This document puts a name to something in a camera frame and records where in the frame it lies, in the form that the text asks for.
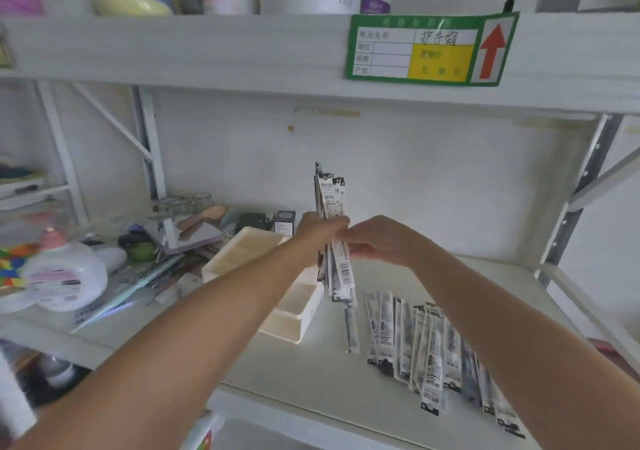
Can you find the green shelf label card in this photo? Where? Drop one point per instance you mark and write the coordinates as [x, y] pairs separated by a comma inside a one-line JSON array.
[[430, 49]]

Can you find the colourful toy block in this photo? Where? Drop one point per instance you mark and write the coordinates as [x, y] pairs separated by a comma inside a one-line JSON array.
[[12, 267]]

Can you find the white bottle with pink cap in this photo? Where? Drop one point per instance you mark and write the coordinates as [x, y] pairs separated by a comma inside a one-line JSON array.
[[70, 274]]

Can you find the person's right hand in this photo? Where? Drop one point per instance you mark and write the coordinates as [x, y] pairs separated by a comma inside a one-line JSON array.
[[390, 242]]

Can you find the bundle of pen refill packets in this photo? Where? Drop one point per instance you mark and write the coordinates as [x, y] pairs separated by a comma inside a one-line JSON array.
[[334, 199]]

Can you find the white divided plastic tray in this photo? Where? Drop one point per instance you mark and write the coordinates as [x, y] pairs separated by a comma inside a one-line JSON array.
[[295, 309]]

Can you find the person's right fingers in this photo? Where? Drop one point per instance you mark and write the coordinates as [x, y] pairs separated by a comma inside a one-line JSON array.
[[357, 249]]

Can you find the row of pen refill packets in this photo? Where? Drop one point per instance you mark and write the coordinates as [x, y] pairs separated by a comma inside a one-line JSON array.
[[432, 344]]

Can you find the single pen refill packet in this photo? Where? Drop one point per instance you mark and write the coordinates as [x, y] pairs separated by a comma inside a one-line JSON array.
[[351, 329]]

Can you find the person's right forearm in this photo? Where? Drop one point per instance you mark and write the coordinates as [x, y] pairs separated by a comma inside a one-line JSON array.
[[525, 344]]

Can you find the white metal shelf rack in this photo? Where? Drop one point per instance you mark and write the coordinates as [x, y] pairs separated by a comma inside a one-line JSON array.
[[250, 49]]

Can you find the green round object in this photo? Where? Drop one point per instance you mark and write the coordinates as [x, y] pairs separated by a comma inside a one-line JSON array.
[[140, 251]]

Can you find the black case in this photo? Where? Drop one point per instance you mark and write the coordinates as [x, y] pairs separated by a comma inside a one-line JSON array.
[[251, 220]]

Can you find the spiral notebook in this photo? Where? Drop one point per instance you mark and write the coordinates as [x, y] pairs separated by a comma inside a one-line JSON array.
[[135, 284]]

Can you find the person's left forearm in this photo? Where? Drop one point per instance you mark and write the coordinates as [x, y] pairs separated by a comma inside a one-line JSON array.
[[190, 344]]

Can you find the person's left hand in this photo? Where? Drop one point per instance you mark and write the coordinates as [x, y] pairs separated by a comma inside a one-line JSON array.
[[311, 234]]

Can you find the small black box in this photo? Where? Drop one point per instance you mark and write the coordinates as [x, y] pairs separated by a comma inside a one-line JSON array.
[[283, 223]]

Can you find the person's left fingers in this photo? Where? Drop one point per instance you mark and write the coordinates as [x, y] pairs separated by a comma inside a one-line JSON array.
[[336, 223]]

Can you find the clear glass jar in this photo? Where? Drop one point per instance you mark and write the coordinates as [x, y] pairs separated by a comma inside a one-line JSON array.
[[202, 203]]

